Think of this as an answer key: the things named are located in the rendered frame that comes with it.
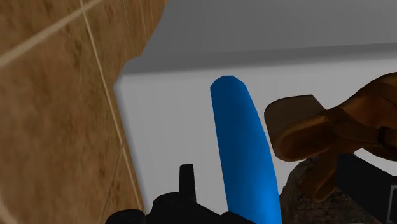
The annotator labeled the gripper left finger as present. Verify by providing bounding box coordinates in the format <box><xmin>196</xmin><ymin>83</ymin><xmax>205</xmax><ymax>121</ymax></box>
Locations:
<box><xmin>105</xmin><ymin>164</ymin><xmax>197</xmax><ymax>224</ymax></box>

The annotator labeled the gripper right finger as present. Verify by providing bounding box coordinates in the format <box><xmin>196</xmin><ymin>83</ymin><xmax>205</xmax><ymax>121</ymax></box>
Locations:
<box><xmin>336</xmin><ymin>153</ymin><xmax>397</xmax><ymax>224</ymax></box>

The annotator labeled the white furniture piece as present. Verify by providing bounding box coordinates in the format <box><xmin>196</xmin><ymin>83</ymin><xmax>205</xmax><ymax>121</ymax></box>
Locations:
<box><xmin>113</xmin><ymin>0</ymin><xmax>397</xmax><ymax>224</ymax></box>

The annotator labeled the dark brown rough lump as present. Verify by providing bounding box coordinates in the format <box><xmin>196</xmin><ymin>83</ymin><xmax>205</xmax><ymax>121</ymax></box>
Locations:
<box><xmin>279</xmin><ymin>155</ymin><xmax>383</xmax><ymax>224</ymax></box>

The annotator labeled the blue cylinder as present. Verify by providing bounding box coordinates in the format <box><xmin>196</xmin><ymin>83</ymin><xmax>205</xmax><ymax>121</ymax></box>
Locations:
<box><xmin>209</xmin><ymin>75</ymin><xmax>283</xmax><ymax>224</ymax></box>

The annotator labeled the brown wooden figure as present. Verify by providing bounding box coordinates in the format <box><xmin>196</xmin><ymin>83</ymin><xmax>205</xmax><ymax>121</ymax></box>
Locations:
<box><xmin>263</xmin><ymin>71</ymin><xmax>397</xmax><ymax>203</ymax></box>

